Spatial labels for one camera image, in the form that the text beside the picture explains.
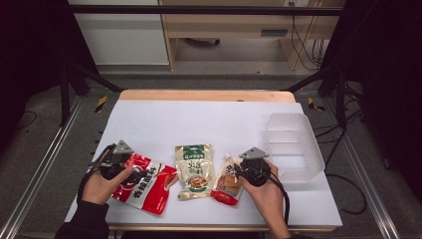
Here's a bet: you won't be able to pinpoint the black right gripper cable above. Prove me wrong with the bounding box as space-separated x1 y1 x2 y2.
247 166 292 227

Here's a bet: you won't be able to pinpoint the person's right hand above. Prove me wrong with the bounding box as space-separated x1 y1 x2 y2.
239 158 284 230

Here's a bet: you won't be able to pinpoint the clear plastic container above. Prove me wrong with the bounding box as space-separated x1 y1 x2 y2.
264 112 326 184

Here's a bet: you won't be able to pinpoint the black metal frame bar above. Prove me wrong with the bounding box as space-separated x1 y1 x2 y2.
66 4 344 17

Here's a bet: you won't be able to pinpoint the black cables at desk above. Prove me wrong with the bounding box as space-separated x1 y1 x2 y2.
290 2 328 72

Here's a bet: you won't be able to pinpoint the black floor cables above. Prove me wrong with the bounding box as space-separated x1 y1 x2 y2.
313 109 368 216

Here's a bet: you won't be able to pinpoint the small beige and red packet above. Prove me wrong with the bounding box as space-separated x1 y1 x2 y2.
210 152 245 207

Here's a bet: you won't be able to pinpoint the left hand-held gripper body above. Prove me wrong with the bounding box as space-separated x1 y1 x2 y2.
89 138 149 187

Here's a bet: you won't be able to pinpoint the red and white snack packet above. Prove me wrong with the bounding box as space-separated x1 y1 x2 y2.
110 152 179 216

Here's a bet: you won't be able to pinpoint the person's left hand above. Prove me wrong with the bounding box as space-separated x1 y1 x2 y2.
81 164 135 206

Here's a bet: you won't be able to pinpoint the white cabinet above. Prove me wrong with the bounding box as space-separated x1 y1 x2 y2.
68 0 170 67

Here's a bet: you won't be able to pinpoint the yellow and black tape strip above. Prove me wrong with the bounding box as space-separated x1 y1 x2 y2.
94 95 109 115
307 97 326 113

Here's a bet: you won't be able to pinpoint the white table sheet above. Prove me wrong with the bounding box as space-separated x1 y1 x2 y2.
64 99 343 229

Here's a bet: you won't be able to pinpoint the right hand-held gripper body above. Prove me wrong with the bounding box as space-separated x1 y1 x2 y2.
238 146 273 187

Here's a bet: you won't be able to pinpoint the green and beige snack packet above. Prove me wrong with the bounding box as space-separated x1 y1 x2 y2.
174 143 216 201

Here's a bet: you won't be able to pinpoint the grey object under desk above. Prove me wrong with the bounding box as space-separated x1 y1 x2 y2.
182 37 221 48

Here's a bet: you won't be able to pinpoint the aluminium floor rail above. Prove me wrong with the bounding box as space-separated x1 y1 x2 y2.
0 96 85 239
321 99 403 239

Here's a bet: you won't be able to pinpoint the black curtain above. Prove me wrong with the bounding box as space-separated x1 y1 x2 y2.
319 0 422 192
0 0 99 147

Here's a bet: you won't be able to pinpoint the black metal stand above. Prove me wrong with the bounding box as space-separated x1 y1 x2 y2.
59 62 125 127
282 64 350 131

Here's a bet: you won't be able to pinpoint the wooden shelf unit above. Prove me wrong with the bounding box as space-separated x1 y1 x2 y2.
158 0 346 72

